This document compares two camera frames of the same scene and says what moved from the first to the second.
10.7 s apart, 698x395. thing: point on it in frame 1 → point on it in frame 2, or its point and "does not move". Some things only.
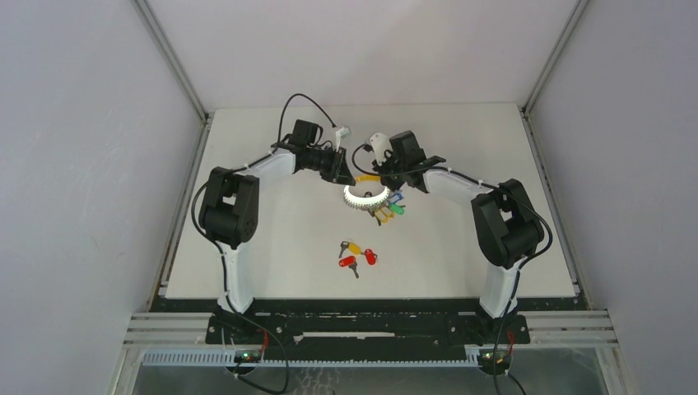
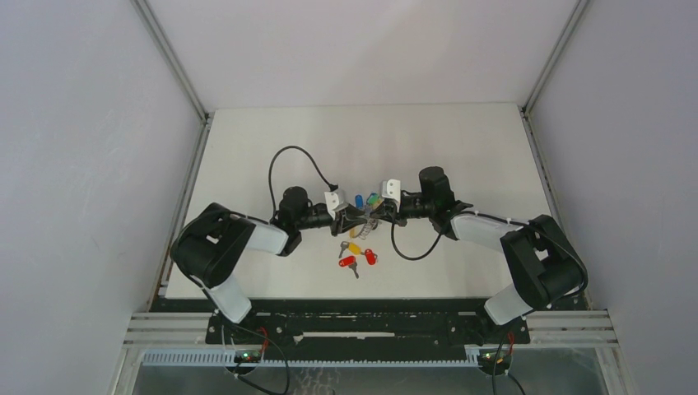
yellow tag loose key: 352,248 does not move
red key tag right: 370,257 does not move
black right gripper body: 391,171 → 414,206
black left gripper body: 322,162 → 314,219
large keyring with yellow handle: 368,201 → 363,230
